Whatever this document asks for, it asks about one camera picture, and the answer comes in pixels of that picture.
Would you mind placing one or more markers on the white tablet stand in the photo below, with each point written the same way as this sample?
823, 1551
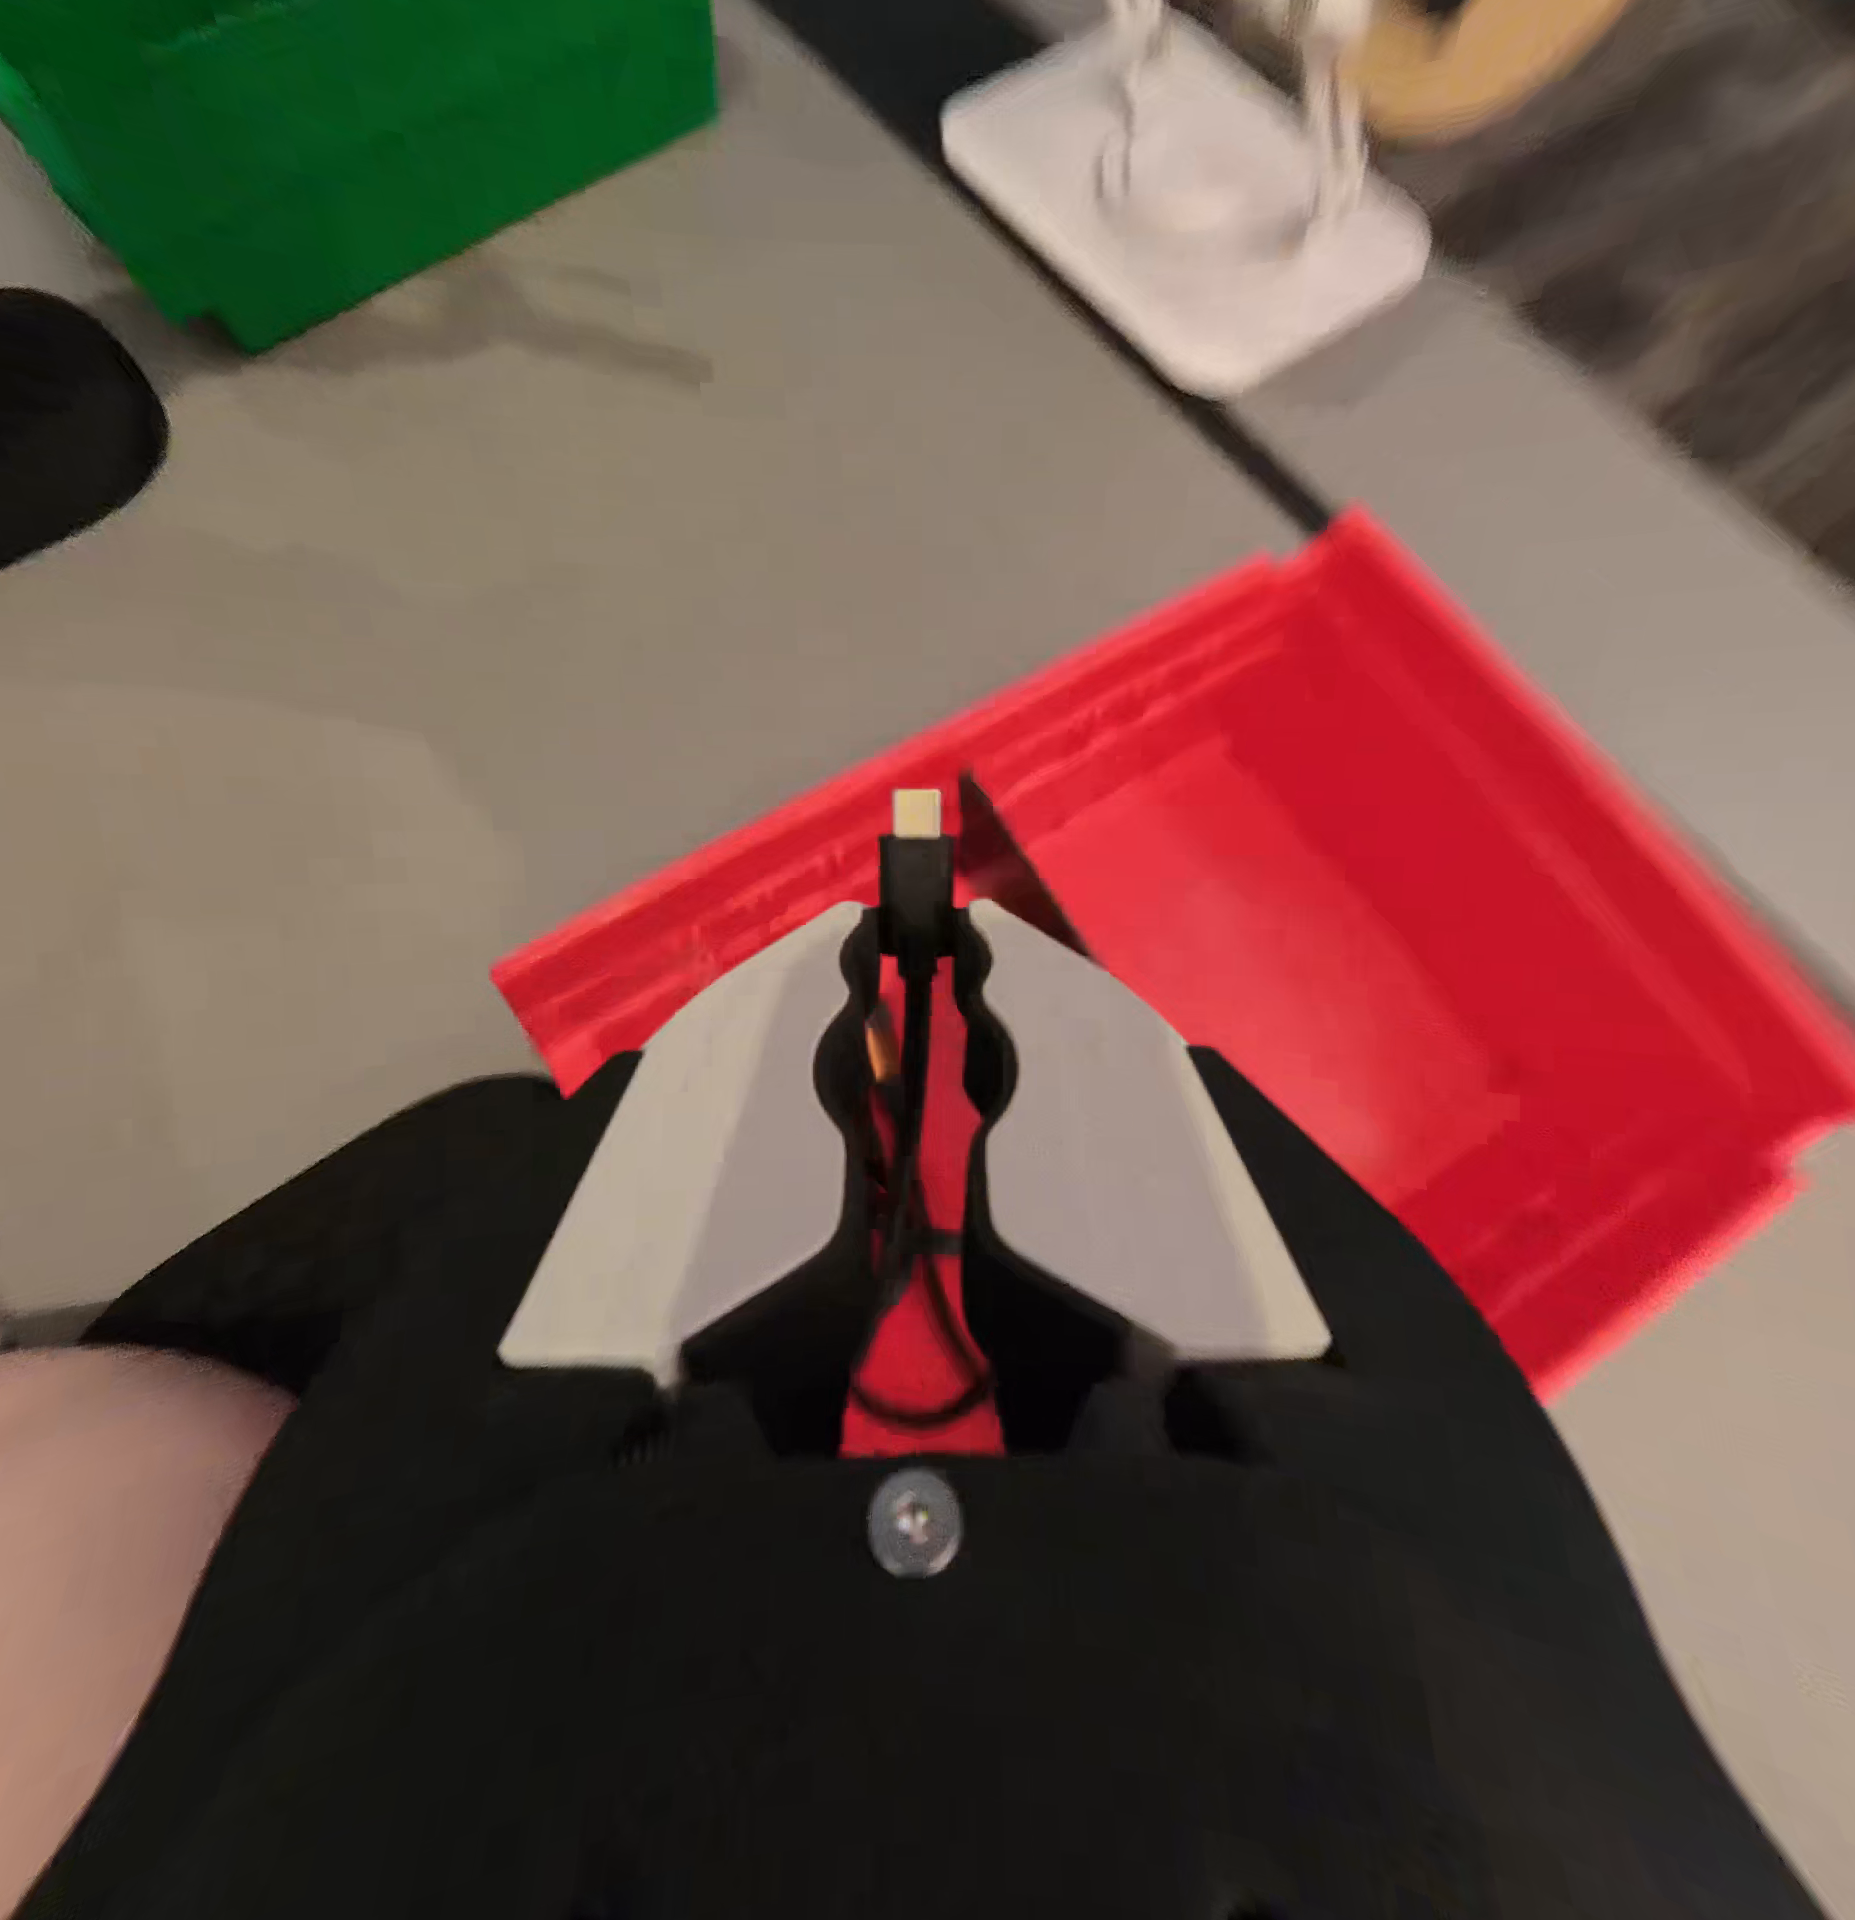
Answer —
1168, 225

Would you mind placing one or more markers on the green plastic bin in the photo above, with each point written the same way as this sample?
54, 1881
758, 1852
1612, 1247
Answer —
343, 150

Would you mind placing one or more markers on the wooden backing board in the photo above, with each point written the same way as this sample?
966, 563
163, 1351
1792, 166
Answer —
1482, 66

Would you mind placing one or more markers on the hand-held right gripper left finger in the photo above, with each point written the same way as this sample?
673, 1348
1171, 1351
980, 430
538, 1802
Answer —
673, 1200

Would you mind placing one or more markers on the red plastic bin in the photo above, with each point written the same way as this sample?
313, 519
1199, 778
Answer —
1318, 930

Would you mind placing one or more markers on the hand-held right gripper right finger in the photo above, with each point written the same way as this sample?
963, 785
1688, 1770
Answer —
1138, 1200

